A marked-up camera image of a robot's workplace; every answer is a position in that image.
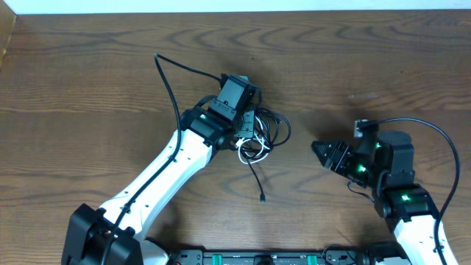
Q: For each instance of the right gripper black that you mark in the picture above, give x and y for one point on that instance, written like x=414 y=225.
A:
x=344 y=149

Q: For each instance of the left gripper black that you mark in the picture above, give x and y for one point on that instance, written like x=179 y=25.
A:
x=249 y=130

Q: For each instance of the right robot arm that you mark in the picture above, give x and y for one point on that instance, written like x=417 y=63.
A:
x=383 y=161

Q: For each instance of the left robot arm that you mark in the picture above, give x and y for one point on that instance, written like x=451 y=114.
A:
x=115 y=233

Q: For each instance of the wooden side panel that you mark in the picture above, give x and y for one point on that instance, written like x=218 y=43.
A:
x=7 y=24

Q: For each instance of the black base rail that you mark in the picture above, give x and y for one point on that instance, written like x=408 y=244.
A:
x=332 y=255

